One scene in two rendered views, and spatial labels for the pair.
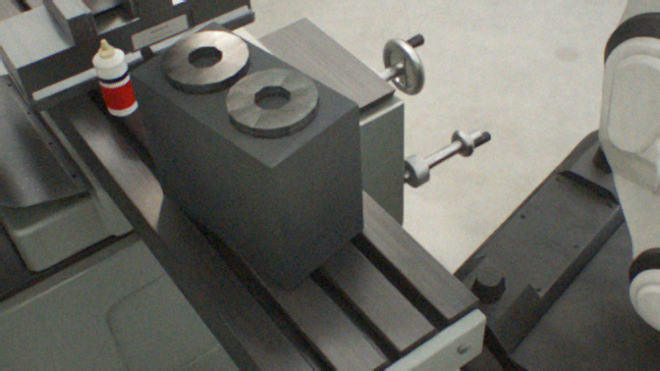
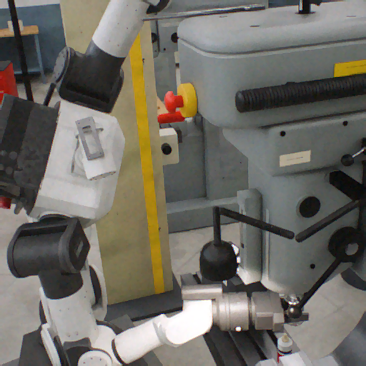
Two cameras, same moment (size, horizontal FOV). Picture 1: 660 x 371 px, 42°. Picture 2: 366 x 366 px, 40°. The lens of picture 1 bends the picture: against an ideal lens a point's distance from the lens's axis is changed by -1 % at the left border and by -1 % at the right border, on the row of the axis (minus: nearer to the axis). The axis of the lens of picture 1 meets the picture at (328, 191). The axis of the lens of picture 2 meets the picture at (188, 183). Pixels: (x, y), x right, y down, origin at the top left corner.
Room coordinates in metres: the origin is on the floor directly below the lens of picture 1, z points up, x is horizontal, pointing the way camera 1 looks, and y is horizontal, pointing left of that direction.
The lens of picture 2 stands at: (1.99, 0.34, 2.01)
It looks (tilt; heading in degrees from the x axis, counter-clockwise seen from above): 25 degrees down; 197
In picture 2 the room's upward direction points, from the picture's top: 4 degrees counter-clockwise
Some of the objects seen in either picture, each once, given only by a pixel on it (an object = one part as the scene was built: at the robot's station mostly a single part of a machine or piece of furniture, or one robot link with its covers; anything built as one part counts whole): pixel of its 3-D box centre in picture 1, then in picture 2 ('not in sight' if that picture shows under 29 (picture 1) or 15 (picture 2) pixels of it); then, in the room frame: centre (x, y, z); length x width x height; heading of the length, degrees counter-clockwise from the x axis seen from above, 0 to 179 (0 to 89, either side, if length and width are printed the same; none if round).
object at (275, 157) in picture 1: (249, 148); (233, 284); (0.67, 0.08, 1.02); 0.22 x 0.12 x 0.20; 43
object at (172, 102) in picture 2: not in sight; (174, 101); (1.15, 0.08, 1.76); 0.04 x 0.03 x 0.04; 32
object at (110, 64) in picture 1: (113, 75); (284, 349); (0.88, 0.26, 0.97); 0.04 x 0.04 x 0.11
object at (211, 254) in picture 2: not in sight; (218, 256); (1.20, 0.16, 1.48); 0.07 x 0.07 x 0.06
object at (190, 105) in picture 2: not in sight; (186, 100); (1.13, 0.10, 1.76); 0.06 x 0.02 x 0.06; 32
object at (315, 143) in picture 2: not in sight; (319, 121); (0.99, 0.33, 1.68); 0.34 x 0.24 x 0.10; 122
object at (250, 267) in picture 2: not in sight; (249, 236); (1.07, 0.20, 1.45); 0.04 x 0.04 x 0.21; 32
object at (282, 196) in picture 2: not in sight; (299, 216); (1.01, 0.29, 1.47); 0.21 x 0.19 x 0.32; 32
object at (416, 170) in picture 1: (446, 152); not in sight; (1.17, -0.23, 0.50); 0.22 x 0.06 x 0.06; 122
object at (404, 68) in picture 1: (388, 74); not in sight; (1.28, -0.13, 0.62); 0.16 x 0.12 x 0.12; 122
